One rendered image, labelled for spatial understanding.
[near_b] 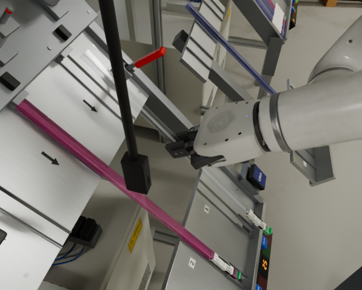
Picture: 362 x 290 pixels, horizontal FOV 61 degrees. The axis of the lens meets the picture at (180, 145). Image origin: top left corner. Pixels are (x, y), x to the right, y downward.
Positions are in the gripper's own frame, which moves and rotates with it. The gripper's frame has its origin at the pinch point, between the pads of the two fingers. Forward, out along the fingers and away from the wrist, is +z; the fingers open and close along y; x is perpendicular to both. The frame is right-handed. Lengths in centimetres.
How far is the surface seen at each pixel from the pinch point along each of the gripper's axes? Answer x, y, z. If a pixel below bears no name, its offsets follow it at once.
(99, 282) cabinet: 21.2, 17.0, 31.0
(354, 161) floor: 122, -98, -10
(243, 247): 27.6, 4.3, -0.2
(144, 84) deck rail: -9.3, -8.1, 5.1
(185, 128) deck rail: 2.6, -8.1, 3.3
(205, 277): 18.8, 14.8, 1.3
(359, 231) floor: 121, -54, -9
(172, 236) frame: 51, -12, 41
